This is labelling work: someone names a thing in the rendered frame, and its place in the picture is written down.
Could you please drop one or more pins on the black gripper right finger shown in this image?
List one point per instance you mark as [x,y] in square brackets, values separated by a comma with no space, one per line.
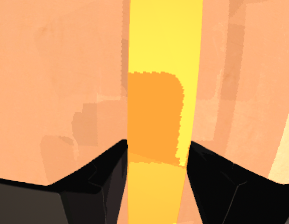
[229,194]

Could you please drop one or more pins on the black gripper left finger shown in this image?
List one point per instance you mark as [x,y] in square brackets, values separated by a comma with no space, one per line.
[91,195]

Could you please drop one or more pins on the yellow bar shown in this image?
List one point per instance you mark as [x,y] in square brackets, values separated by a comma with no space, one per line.
[163,62]

